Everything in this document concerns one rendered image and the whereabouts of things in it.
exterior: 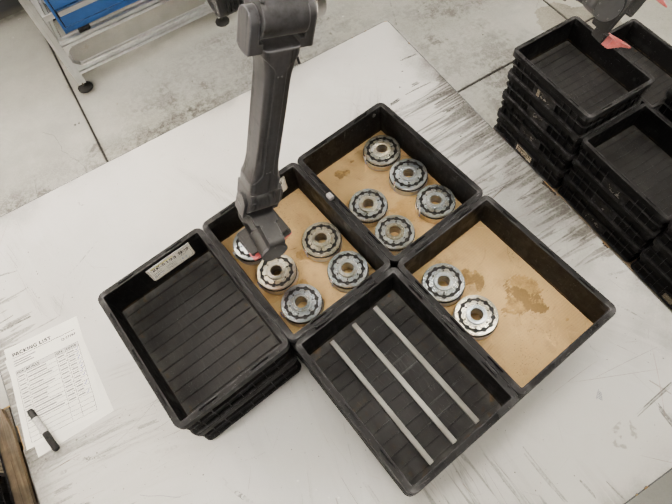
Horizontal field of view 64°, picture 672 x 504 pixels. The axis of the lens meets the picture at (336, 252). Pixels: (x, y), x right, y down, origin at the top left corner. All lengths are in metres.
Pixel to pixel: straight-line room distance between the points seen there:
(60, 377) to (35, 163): 1.66
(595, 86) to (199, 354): 1.69
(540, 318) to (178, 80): 2.32
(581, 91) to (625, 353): 1.07
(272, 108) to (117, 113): 2.24
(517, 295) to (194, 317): 0.80
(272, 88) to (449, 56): 2.18
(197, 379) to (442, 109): 1.12
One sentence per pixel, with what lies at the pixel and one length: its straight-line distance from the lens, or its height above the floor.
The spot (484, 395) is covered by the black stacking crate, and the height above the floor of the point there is 0.83.
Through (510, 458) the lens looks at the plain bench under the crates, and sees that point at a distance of 1.42.
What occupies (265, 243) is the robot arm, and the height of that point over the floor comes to 1.14.
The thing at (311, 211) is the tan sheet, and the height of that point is 0.83.
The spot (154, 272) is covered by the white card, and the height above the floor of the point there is 0.89.
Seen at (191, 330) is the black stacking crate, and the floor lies 0.83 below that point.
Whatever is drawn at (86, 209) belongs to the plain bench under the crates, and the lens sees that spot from 1.87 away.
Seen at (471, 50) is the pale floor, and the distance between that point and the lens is 3.04.
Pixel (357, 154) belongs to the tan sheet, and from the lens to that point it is 1.56.
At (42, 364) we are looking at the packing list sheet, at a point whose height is 0.70.
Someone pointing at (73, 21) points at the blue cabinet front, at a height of 0.36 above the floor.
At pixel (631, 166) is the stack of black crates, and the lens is 2.25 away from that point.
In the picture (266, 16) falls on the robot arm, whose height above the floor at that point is 1.58.
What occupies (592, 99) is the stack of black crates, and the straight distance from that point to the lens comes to 2.25.
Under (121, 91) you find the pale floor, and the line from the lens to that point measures 3.20.
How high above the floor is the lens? 2.08
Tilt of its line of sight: 63 degrees down
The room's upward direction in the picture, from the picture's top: 11 degrees counter-clockwise
